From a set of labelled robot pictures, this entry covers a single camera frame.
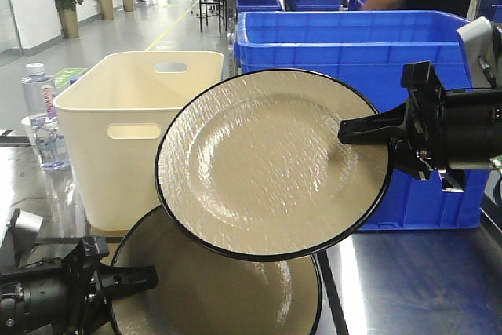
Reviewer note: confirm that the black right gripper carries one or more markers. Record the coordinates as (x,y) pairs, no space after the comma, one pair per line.
(435,130)

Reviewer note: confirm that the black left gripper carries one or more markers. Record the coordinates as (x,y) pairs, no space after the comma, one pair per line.
(68,294)

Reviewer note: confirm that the beige plate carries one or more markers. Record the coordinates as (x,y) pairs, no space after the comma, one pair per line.
(202,292)
(253,168)

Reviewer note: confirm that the large blue plastic crate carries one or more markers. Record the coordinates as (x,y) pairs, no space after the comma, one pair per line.
(368,50)

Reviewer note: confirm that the cream plastic bin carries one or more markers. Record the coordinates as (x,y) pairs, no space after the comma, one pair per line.
(113,119)

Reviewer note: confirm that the clear water bottle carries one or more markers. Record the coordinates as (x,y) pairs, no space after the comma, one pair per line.
(39,93)

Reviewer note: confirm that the potted plant tan pot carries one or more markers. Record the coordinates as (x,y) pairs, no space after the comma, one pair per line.
(67,14)

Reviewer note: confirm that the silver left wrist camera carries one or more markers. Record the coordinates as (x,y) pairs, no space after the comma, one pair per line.
(24,228)

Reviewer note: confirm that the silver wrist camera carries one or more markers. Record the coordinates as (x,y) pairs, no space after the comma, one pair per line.
(480,46)
(24,228)

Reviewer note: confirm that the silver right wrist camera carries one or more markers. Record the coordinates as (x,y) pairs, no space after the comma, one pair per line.
(480,46)

